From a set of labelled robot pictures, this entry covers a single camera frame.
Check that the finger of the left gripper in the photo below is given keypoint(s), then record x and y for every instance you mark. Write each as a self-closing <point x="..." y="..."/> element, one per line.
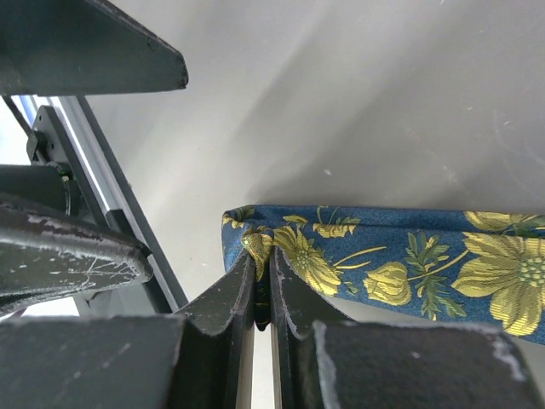
<point x="66" y="48"/>

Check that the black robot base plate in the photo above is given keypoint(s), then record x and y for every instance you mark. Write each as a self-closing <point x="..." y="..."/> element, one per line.
<point x="63" y="132"/>

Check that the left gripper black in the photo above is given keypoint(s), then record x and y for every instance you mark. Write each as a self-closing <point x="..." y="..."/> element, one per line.
<point x="48" y="255"/>

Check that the blue yellow floral tie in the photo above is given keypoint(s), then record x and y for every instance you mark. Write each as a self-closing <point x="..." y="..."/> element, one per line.
<point x="446" y="265"/>

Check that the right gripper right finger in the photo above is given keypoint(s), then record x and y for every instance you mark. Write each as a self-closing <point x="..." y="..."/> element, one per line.
<point x="324" y="359"/>

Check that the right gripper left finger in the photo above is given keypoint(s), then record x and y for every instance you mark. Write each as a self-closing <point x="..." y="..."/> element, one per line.
<point x="199" y="357"/>

